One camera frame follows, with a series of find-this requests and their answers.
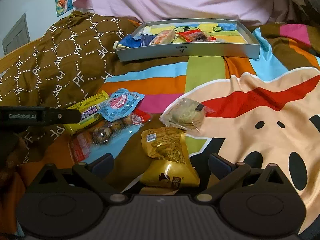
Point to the dark dried fruit packet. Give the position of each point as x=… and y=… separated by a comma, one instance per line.
x=199, y=37

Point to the clear round cake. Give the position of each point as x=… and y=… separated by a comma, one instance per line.
x=187, y=115

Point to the red meat snack packet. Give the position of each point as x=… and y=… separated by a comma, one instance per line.
x=186, y=36

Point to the blue sausage snack packet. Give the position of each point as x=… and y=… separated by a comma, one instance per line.
x=120, y=104

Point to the brown PF patterned quilt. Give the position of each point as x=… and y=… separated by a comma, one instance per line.
x=70, y=63

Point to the gold foil snack packet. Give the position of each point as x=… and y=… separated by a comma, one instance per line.
x=170, y=166

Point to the orange white rice cracker pack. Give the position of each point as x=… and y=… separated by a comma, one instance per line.
x=164, y=37

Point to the grey tray with cartoon liner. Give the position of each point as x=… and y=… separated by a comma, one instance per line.
x=234, y=39

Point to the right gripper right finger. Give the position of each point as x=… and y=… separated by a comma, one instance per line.
x=227, y=173

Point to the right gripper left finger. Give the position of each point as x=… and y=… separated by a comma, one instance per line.
x=91, y=177

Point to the clear packet of braised eggs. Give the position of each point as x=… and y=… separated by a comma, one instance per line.
x=106, y=137

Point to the white navy sachet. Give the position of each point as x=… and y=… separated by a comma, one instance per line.
x=142, y=40

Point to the yellow snack packet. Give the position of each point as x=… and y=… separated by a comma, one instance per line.
x=89, y=111

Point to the colourful cartoon bed sheet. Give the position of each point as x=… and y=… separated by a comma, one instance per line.
x=266, y=110

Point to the grey door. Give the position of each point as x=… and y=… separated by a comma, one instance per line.
x=17, y=36

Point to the wooden bed frame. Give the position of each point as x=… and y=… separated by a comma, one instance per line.
x=9, y=59

